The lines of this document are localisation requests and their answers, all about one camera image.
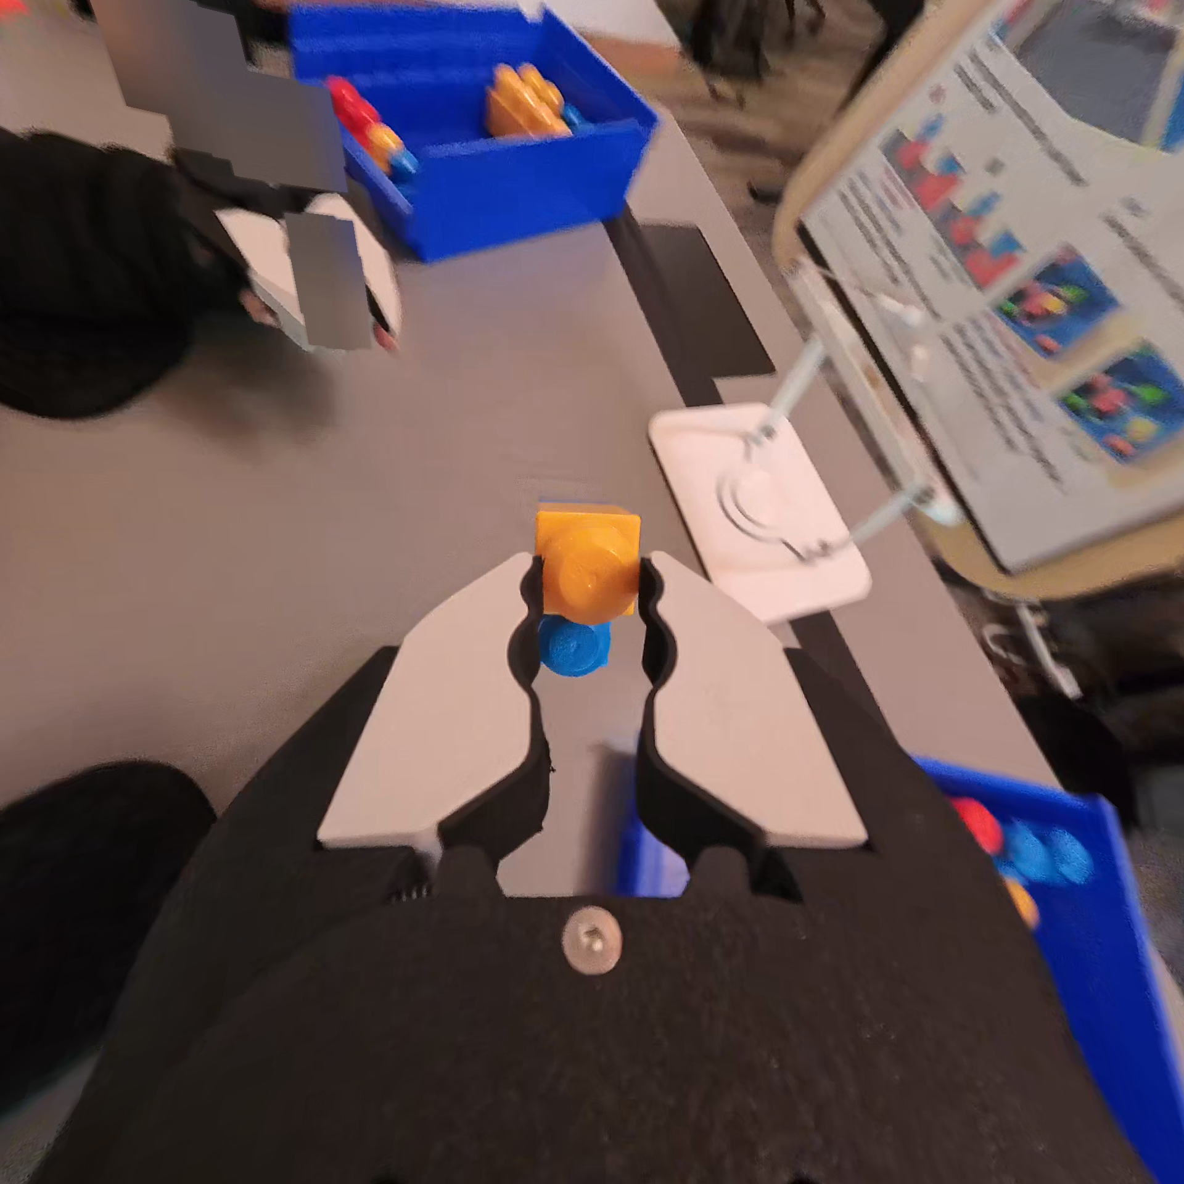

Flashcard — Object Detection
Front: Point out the yellow single-stud block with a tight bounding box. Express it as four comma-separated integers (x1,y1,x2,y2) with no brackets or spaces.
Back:
535,503,645,623

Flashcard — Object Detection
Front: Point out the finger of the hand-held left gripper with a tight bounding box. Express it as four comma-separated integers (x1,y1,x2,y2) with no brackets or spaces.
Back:
326,195,405,339
215,207,313,351

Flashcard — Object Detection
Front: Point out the pile of colourful blocks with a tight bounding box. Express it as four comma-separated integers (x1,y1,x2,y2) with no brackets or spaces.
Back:
325,64,584,182

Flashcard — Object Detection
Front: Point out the heap of joined block pairs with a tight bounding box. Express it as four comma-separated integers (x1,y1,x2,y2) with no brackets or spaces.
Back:
952,795,1096,931

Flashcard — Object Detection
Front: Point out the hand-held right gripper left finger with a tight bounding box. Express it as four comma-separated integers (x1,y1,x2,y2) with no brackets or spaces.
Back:
316,551,553,876

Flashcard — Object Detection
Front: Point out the black office chair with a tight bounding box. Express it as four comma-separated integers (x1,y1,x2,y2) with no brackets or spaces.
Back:
690,0,829,95
981,592,1184,825

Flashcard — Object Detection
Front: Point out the person's left hand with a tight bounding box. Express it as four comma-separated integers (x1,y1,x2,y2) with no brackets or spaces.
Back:
236,289,401,357

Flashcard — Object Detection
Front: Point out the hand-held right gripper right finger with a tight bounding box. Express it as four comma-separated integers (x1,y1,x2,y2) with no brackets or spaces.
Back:
636,550,871,871

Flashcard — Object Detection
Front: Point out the printed instruction sheet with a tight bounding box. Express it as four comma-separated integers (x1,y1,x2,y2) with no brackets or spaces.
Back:
800,0,1184,575

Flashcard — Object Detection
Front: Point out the blue two-stud block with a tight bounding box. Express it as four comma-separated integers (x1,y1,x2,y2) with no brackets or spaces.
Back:
537,615,614,680

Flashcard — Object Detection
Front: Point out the black mesh chair armrest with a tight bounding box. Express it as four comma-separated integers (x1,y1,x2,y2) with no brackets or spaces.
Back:
0,760,219,1115

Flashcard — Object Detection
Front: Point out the blue plastic bin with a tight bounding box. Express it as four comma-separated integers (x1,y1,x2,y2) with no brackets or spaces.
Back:
287,3,661,265
615,757,1172,1184

